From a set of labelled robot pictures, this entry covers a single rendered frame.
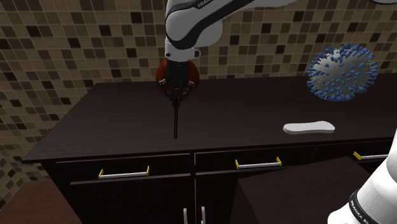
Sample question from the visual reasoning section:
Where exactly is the white flat oblong object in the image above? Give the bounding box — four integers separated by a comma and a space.
282, 120, 337, 135

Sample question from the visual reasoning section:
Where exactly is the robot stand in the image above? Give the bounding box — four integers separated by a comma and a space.
229, 156, 373, 224

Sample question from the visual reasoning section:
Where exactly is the red round object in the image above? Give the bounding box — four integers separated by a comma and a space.
155, 58, 200, 101

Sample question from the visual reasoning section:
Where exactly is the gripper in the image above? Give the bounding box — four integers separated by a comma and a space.
158, 59, 195, 108

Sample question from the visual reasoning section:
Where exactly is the dark wooden drawer cabinet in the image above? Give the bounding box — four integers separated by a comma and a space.
20, 72, 397, 224

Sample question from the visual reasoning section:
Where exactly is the blue spiky grey ball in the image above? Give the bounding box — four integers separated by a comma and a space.
305, 43, 380, 102

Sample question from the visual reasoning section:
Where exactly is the thin black stick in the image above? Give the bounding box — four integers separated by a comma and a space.
173, 106, 179, 140

